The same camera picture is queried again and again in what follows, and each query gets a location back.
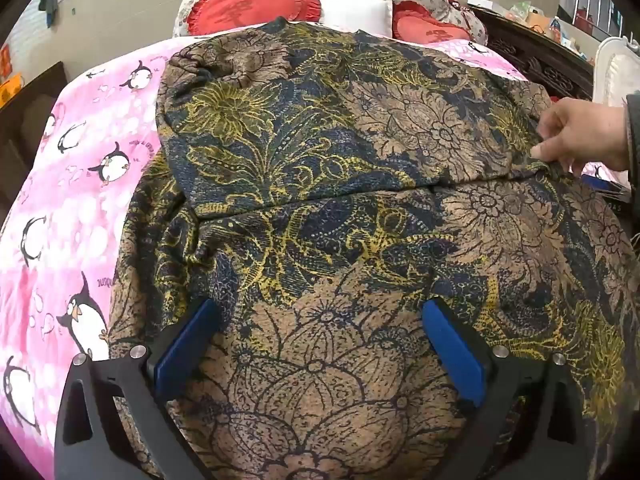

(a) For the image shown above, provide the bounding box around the brown navy yellow floral garment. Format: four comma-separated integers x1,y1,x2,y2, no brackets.
107,17,640,480

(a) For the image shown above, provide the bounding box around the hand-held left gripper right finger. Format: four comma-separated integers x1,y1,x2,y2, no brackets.
421,299,586,480

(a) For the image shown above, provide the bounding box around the person's right hand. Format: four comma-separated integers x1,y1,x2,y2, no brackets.
530,97,631,179

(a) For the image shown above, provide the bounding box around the pink penguin print blanket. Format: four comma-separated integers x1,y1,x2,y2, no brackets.
0,35,626,480

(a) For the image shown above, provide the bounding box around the large red heart pillow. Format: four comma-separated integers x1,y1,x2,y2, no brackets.
187,0,322,37

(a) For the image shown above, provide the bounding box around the small red heart pillow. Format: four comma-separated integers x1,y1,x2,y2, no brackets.
392,0,474,44

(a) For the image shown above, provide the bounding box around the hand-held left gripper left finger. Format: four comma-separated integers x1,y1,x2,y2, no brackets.
54,299,218,480

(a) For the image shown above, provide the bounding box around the cream upholstered chair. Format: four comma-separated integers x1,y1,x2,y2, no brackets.
592,35,640,109

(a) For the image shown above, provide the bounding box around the pile of assorted packets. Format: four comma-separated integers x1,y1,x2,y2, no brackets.
500,0,597,57

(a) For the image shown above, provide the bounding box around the white pillow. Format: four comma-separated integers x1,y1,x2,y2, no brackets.
312,0,394,34

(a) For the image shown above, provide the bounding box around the dark hanging cloth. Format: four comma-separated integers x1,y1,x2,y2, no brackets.
39,0,62,29

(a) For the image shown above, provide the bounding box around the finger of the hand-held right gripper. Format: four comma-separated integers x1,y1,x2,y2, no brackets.
582,163,619,186

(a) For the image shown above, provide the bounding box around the dark carved wooden cabinet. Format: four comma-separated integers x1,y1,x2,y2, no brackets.
469,5,597,107

